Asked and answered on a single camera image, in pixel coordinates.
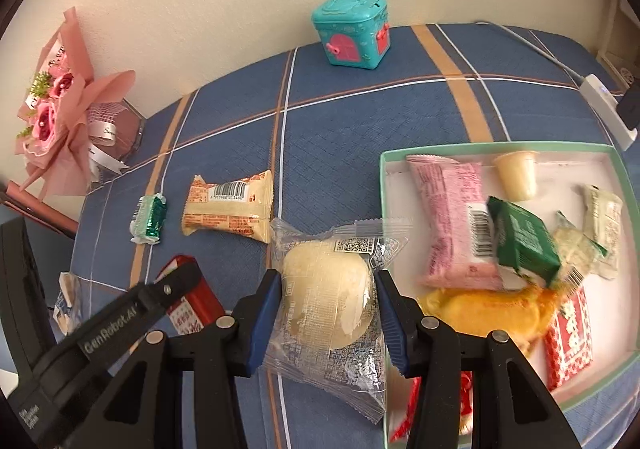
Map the dark green biscuit packet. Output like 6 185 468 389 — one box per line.
487 196 561 287

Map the clear white bun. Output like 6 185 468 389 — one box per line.
265 218 412 423

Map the orange cream cake packet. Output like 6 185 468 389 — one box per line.
181 169 274 244

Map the small white clear packet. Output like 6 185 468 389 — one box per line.
53 273 82 335

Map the red packet in tray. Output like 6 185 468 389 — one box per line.
544 287 593 391

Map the yellow snack bag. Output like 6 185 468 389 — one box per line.
418 284 563 357

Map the red snack bag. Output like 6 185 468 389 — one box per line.
389 370 474 445

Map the red white snack packet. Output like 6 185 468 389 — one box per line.
167 277 226 335

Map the green rimmed snack tray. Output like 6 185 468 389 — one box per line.
380 141 639 448

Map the clear wrapped brown cookie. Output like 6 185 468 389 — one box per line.
551 210 608 295

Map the pink snack packet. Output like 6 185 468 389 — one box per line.
406 154 503 291

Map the small green white snack packet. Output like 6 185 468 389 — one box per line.
129 193 167 245

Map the cream cookie packet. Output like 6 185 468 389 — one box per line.
582 184 624 280

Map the yellow jelly cup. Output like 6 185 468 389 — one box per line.
492 151 537 202

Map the pink paper flower bouquet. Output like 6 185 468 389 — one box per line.
15 8 136 198

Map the clear hexagonal vase base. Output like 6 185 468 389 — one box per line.
87 99 145 177

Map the white power strip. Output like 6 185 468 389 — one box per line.
579 74 638 151

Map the black power adapter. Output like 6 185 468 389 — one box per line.
616 85 640 130

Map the white shelf unit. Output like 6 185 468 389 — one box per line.
597 0 639 91

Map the teal toy house box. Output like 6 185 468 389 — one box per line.
311 0 390 70

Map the white power cable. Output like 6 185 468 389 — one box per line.
474 20 586 85

